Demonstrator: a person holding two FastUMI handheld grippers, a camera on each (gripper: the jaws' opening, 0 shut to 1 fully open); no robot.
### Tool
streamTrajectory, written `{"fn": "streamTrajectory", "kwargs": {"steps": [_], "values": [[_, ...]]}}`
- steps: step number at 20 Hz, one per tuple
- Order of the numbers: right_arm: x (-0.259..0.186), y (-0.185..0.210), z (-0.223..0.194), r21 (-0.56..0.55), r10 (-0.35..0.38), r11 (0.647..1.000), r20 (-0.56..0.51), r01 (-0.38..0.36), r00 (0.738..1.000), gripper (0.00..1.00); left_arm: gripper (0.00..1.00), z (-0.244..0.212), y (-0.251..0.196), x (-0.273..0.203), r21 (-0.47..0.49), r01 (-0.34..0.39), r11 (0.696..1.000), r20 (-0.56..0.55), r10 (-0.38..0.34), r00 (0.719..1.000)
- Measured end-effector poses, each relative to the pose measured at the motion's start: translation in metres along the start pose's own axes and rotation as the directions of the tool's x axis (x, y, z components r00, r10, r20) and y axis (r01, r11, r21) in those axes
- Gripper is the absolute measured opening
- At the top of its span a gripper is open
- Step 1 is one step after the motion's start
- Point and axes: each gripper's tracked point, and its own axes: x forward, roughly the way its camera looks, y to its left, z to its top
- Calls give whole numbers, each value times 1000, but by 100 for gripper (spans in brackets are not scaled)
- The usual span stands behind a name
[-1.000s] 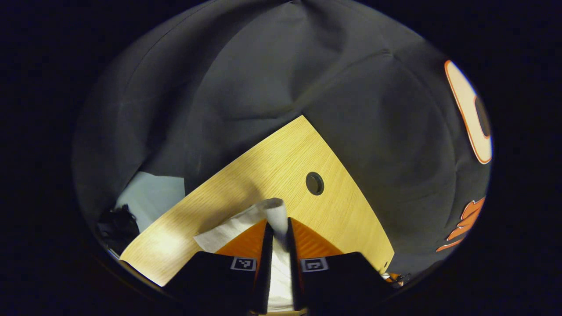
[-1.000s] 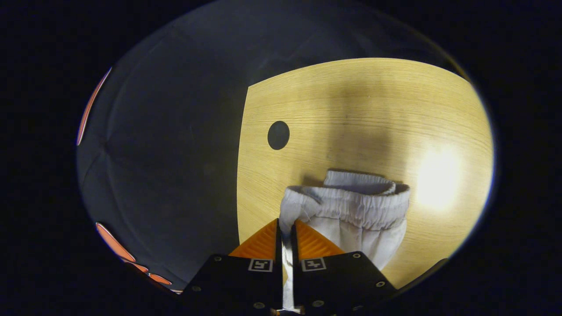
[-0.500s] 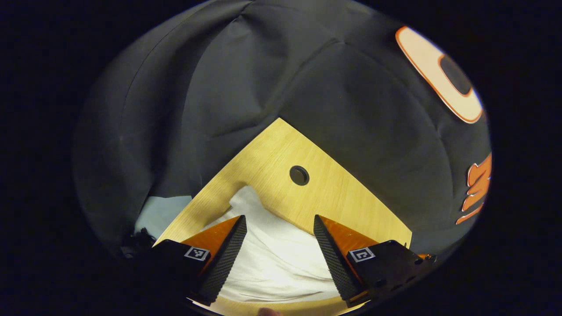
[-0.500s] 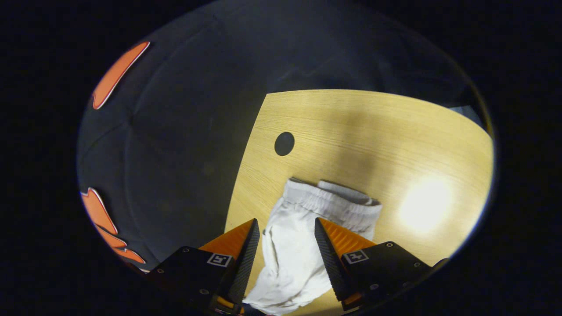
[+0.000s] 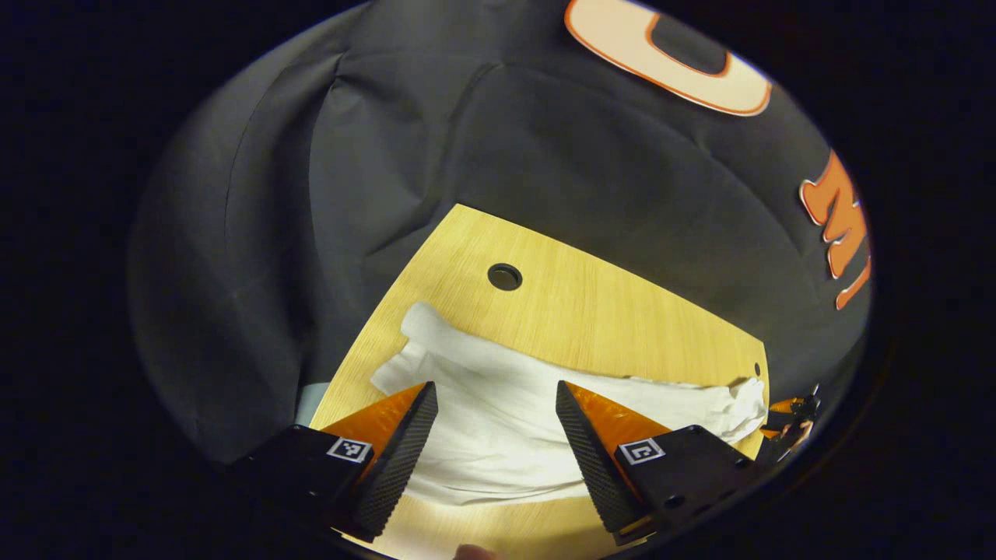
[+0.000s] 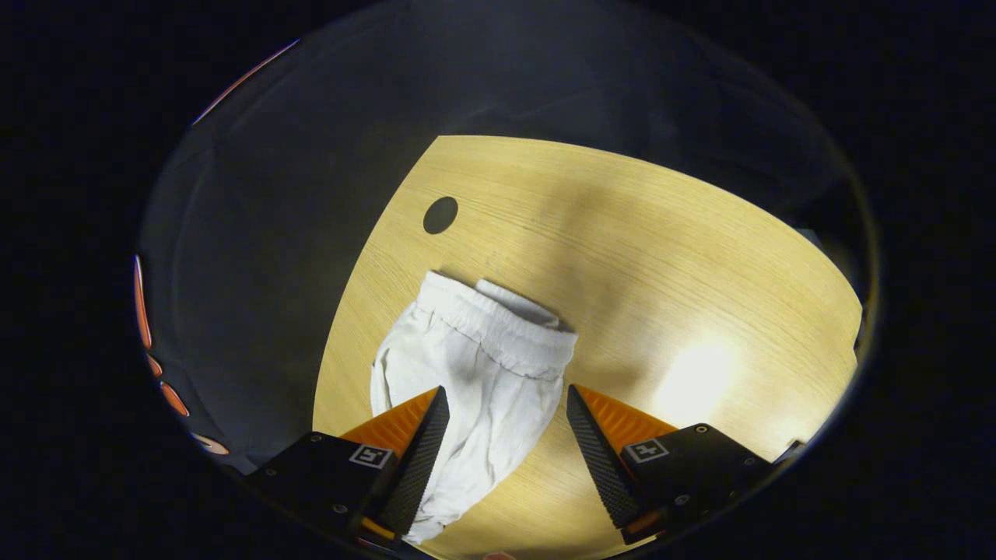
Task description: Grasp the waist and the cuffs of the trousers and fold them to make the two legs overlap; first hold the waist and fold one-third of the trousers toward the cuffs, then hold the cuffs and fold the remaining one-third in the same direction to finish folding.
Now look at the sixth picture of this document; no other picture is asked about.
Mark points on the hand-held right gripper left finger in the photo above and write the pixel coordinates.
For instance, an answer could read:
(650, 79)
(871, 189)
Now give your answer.
(416, 467)

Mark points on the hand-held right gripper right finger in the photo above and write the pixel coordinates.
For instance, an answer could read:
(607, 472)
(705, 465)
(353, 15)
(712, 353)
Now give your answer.
(603, 467)

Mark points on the white jeans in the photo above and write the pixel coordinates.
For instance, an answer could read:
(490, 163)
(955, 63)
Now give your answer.
(482, 365)

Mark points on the black backdrop cloth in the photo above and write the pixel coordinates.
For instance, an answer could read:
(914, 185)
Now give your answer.
(311, 194)

